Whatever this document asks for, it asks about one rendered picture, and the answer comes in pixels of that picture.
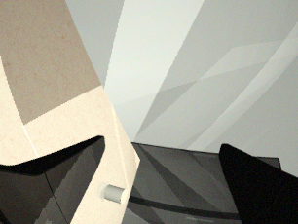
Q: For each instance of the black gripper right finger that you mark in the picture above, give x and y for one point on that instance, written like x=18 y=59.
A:
x=263 y=194

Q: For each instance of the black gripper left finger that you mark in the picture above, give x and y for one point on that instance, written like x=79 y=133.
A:
x=48 y=190

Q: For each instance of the cream cylinder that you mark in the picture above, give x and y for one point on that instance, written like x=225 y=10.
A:
x=115 y=194

